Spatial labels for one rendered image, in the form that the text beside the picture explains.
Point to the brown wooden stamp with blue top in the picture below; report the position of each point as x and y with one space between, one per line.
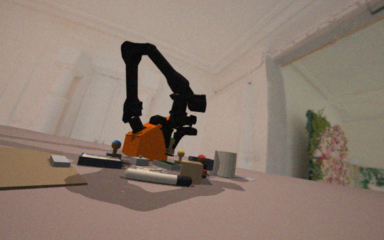
115 145

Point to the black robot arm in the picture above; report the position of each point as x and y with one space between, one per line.
182 96

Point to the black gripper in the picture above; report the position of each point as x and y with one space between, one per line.
167 126

